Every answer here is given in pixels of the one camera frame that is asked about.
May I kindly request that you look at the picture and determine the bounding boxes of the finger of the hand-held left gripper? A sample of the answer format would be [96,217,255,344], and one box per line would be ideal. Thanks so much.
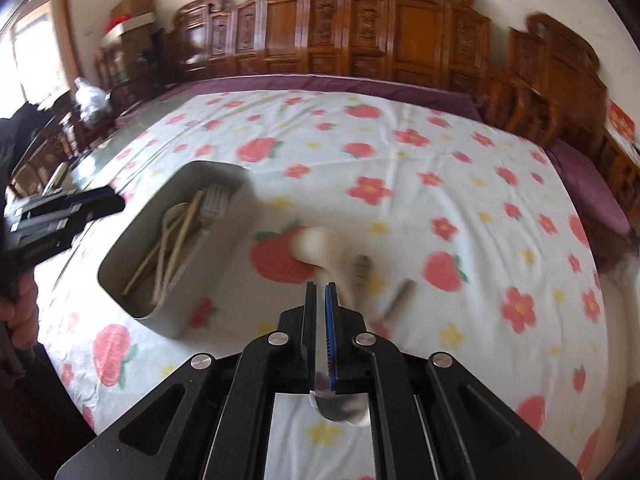
[20,195,126,241]
[20,186,117,213]

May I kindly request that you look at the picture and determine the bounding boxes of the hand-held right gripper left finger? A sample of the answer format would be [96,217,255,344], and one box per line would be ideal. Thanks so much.
[55,282,319,480]

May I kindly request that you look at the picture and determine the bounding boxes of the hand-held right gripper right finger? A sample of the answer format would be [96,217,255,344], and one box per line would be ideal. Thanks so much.
[324,282,583,480]

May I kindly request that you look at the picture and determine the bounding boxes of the gold spoon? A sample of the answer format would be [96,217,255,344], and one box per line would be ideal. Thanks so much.
[152,201,193,306]

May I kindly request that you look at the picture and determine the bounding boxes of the wooden chopsticks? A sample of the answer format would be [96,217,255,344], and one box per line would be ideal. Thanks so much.
[122,190,206,295]

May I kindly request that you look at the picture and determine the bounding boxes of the gold chopstick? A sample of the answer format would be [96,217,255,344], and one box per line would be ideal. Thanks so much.
[150,200,211,306]

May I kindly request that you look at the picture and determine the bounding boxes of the white ceramic spoon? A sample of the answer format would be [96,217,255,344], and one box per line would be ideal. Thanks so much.
[292,226,363,306]

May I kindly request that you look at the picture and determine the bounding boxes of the rectangular metal tin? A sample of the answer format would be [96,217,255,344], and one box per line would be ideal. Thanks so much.
[97,160,262,334]

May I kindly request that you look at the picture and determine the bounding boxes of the person's left hand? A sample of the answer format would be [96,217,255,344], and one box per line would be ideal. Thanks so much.
[0,272,40,352]

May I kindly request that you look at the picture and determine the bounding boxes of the small rectangular box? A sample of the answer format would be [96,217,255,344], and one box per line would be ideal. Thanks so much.
[44,164,72,195]

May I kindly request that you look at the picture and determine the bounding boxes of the wooden dining chair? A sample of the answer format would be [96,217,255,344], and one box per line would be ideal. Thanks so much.
[9,127,82,197]

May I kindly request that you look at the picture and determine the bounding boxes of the black clothing pile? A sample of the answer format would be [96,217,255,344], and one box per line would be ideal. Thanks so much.
[0,101,62,187]

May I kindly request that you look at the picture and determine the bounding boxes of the clear plastic bag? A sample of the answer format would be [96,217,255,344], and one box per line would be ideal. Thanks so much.
[73,76,114,127]

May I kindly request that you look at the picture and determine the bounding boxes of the stack of cardboard boxes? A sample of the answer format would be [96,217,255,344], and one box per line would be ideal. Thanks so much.
[96,30,167,92]

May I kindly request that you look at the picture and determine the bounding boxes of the wooden framed window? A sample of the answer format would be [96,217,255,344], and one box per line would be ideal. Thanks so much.
[9,0,84,107]

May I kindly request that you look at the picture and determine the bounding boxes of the floral strawberry tablecloth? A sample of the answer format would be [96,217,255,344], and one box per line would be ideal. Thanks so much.
[34,89,610,480]

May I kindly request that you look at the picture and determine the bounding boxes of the white lidded box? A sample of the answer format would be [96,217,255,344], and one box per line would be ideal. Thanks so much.
[99,9,159,37]

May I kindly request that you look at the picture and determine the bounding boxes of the brown cardboard box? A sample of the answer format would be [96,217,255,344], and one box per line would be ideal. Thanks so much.
[109,0,155,22]

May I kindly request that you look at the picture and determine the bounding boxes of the purple sofa cushion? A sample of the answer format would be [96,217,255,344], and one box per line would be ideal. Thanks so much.
[117,73,484,126]

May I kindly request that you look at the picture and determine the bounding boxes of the grey plastic bag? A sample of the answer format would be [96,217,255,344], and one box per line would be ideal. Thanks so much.
[599,252,640,283]

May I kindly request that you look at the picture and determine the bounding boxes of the purple armchair cushion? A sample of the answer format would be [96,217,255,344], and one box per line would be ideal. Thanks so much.
[546,139,633,237]

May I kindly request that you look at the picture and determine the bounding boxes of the carved wooden sofa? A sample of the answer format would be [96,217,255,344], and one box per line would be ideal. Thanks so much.
[162,0,501,123]

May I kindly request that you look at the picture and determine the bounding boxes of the wooden side table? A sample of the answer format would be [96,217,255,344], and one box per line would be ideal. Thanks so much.
[599,127,640,213]

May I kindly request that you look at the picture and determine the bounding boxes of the carved wooden armchair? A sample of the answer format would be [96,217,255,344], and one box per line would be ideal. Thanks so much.
[479,12,617,153]

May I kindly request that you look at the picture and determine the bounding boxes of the red greeting card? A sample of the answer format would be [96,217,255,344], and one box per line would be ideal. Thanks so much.
[603,100,637,144]

